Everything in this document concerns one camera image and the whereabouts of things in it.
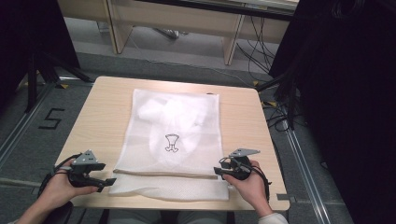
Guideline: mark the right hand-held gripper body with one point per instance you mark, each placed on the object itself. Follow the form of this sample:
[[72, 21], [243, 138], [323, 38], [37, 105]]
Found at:
[[241, 166]]

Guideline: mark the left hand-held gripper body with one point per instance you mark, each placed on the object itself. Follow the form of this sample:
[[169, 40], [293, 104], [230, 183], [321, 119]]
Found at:
[[81, 169]]

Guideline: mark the white mesh laundry bag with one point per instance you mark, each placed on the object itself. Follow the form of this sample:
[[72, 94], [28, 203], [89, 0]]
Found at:
[[140, 161]]

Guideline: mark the person's right hand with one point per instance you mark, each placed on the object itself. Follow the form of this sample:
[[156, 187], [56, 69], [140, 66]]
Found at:
[[249, 189]]

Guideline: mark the person's left hand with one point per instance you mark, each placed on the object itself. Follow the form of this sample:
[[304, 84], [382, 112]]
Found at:
[[59, 193]]

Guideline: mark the person's grey pants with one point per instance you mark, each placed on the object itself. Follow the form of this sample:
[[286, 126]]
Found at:
[[137, 217]]

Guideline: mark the black chair part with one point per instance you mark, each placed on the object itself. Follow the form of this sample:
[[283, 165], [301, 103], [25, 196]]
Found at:
[[59, 214]]

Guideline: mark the white garment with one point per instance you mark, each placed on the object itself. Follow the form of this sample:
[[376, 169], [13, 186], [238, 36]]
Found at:
[[174, 115]]

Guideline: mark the black metal stand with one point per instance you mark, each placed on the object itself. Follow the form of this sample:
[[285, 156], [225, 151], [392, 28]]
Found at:
[[291, 102]]

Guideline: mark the black tripod stand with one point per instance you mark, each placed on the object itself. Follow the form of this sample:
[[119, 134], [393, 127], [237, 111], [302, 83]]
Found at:
[[31, 84]]

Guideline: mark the black curtain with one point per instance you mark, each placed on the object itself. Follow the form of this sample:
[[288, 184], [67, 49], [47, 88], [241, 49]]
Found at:
[[348, 93], [28, 37]]

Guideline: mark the grey power strip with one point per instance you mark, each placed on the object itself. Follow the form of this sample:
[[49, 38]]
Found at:
[[169, 32]]

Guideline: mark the light wooden desk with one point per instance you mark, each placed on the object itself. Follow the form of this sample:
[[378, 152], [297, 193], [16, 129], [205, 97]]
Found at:
[[174, 18]]

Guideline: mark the metal floor rail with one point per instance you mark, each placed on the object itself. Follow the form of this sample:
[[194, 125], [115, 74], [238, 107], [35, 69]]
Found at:
[[306, 174], [18, 130]]

